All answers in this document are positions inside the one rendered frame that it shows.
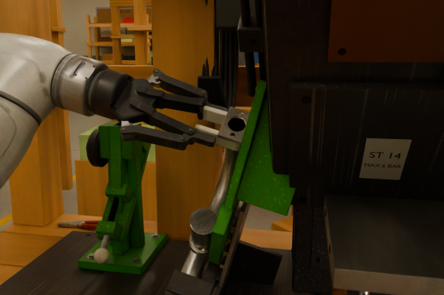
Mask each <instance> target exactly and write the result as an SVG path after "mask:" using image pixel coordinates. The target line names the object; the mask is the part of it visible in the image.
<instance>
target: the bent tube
mask: <svg viewBox="0 0 444 295"><path fill-rule="evenodd" d="M240 114H241V115H243V116H240ZM249 114H250V112H248V111H245V110H241V109H239V108H235V107H232V106H230V108H229V111H228V113H227V115H226V117H225V119H224V121H223V124H222V126H221V129H220V131H219V133H218V138H221V139H224V140H228V141H230V142H234V143H236V144H240V146H241V142H242V138H243V135H244V131H245V128H246V123H247V121H248V117H249ZM231 135H232V136H233V137H231ZM238 153H239V150H238V151H235V150H232V149H229V148H226V150H225V158H224V162H223V167H222V170H221V174H220V178H219V181H218V184H217V187H216V189H215V193H214V195H213V198H212V201H211V204H210V205H209V208H208V209H210V210H212V211H213V212H214V213H215V214H216V216H217V215H218V213H219V210H220V207H221V205H222V203H225V199H226V195H227V191H228V188H229V184H230V182H231V177H232V174H233V170H234V168H235V163H236V160H237V156H238ZM208 257H209V254H207V255H196V254H195V253H193V252H192V250H190V252H189V254H188V256H187V259H186V261H185V264H184V266H183V268H182V270H181V272H183V273H186V274H189V275H192V276H194V277H197V278H200V277H201V275H202V273H203V270H204V267H205V264H206V263H207V260H208Z"/></svg>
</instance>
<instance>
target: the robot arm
mask: <svg viewBox="0 0 444 295"><path fill-rule="evenodd" d="M152 86H156V87H157V88H159V87H160V88H162V89H164V90H165V91H168V92H170V93H173V94H170V93H165V92H164V91H162V90H158V89H154V88H153V87H152ZM174 94H175V95H174ZM57 107H59V108H61V109H64V110H70V111H72V112H76V113H78V114H82V115H85V116H93V115H95V114H97V115H99V116H103V117H105V118H109V119H112V120H117V121H118V122H119V123H120V124H121V125H122V127H121V128H120V133H121V136H122V139H123V141H125V142H128V141H141V142H146V143H150V144H155V145H158V146H164V147H167V148H172V149H178V150H182V151H183V150H185V149H186V146H187V145H188V144H190V145H192V144H194V143H195V142H196V143H199V144H202V145H205V146H208V147H214V145H215V144H216V145H219V146H222V147H224V148H229V149H232V150H235V151H238V150H239V149H240V144H236V143H234V142H230V141H228V140H224V139H221V138H218V133H219V131H218V130H214V129H212V128H208V127H206V126H202V125H199V124H196V126H195V129H194V128H193V127H191V126H189V125H186V124H184V123H182V122H180V121H177V120H175V119H173V118H171V117H169V116H167V115H165V114H162V113H160V112H158V111H156V108H159V109H164V108H169V109H173V110H180V111H184V112H191V113H196V114H203V119H204V120H207V121H210V122H214V123H217V124H221V125H222V124H223V121H224V119H225V117H226V115H227V113H228V112H227V109H226V108H225V107H222V106H218V105H214V104H211V103H209V102H208V101H207V91H206V90H203V89H200V88H198V87H195V86H193V85H190V84H188V83H185V82H183V81H180V80H177V79H175V78H172V77H169V76H167V75H165V74H164V73H163V72H162V71H161V70H159V69H154V70H153V74H152V76H150V77H148V78H147V79H143V78H141V79H135V78H132V77H131V76H129V75H128V74H126V73H122V72H119V71H115V70H112V69H109V67H108V66H107V65H106V64H105V63H104V62H100V61H97V60H93V59H90V58H86V57H84V56H82V55H79V54H74V53H71V52H69V51H68V50H66V49H65V48H63V47H62V46H60V45H57V44H54V43H53V42H49V41H47V40H43V39H40V38H36V37H32V36H27V35H22V34H13V33H0V189H1V188H2V186H3V185H4V184H5V183H6V182H7V181H8V179H9V177H10V176H11V175H12V174H13V172H14V171H15V169H16V168H17V166H18V165H19V163H20V162H21V160H22V159H23V157H24V155H25V154H26V152H27V150H28V148H29V147H30V145H31V143H32V139H33V137H34V135H35V133H36V131H37V129H38V127H39V126H40V125H41V123H42V122H43V120H44V119H45V118H46V117H47V116H48V115H49V114H50V113H51V112H53V111H54V110H55V109H56V108H57ZM138 122H144V123H146V124H148V125H150V126H156V127H158V128H160V129H162V130H164V131H162V130H156V129H153V128H148V127H144V126H136V125H134V124H135V123H138ZM165 131H166V132H165Z"/></svg>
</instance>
